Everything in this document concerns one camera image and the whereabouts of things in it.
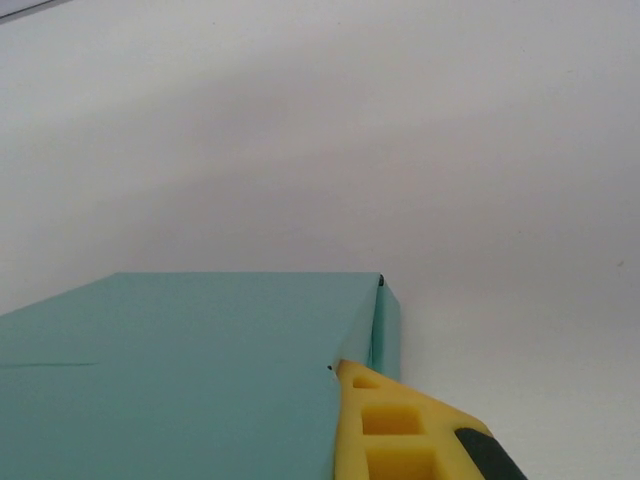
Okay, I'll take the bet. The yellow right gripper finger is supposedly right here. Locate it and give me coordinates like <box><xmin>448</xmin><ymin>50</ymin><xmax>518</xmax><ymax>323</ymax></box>
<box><xmin>331</xmin><ymin>359</ymin><xmax>530</xmax><ymax>480</ymax></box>

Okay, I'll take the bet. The teal cardboard box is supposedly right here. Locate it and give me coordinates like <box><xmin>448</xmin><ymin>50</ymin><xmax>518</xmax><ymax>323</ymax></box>
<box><xmin>0</xmin><ymin>270</ymin><xmax>402</xmax><ymax>480</ymax></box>

